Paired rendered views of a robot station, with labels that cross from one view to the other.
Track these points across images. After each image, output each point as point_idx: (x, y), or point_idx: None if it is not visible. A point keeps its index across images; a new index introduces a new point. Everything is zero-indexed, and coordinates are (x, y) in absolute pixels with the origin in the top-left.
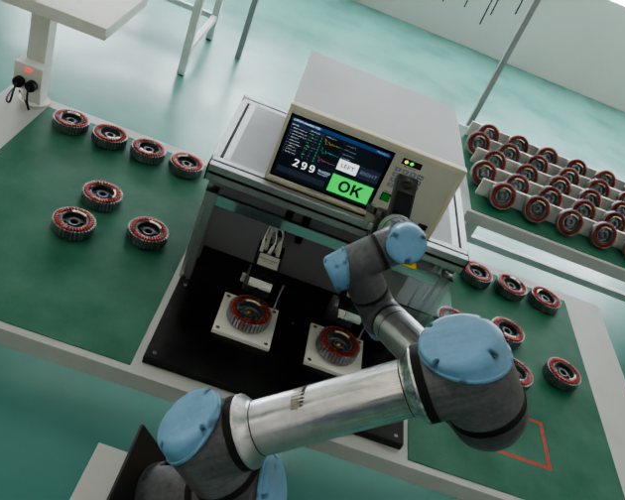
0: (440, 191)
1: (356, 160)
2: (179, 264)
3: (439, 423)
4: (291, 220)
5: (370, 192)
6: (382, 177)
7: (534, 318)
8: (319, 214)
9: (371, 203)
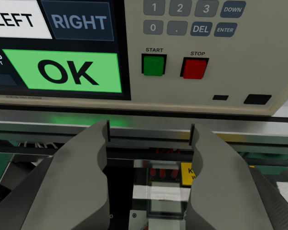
0: None
1: None
2: (3, 173)
3: None
4: (20, 148)
5: (114, 66)
6: (119, 11)
7: None
8: (46, 135)
9: (75, 142)
